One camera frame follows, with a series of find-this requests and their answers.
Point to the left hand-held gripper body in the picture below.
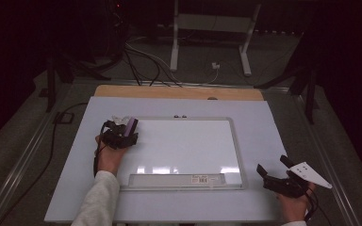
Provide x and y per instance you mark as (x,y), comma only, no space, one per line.
(114,138)

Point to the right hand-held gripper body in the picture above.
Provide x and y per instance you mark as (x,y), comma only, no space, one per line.
(284,186)

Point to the white whiteboard with silver frame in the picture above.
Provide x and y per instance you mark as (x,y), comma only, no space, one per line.
(185,147)

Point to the person's left hand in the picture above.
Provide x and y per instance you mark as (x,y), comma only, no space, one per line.
(110,158)

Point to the person's right hand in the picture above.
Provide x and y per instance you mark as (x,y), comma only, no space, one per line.
(295,205)

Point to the large white table sheet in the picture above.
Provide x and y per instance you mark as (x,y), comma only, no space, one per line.
(264,125)

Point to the black square floor plate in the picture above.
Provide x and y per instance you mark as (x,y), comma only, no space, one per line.
(64,118)

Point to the black tripod stand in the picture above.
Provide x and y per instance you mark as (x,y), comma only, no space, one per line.
(51,84)
(310,100)

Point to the white metal stand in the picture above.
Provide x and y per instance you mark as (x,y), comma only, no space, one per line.
(174,47)

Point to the white plug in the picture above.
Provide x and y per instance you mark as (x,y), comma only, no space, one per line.
(215,65)

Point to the dark equipment rack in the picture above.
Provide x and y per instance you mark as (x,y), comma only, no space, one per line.
(117,22)

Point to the aluminium frame rail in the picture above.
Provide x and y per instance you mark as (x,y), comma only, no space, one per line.
(326,157)
(22,163)

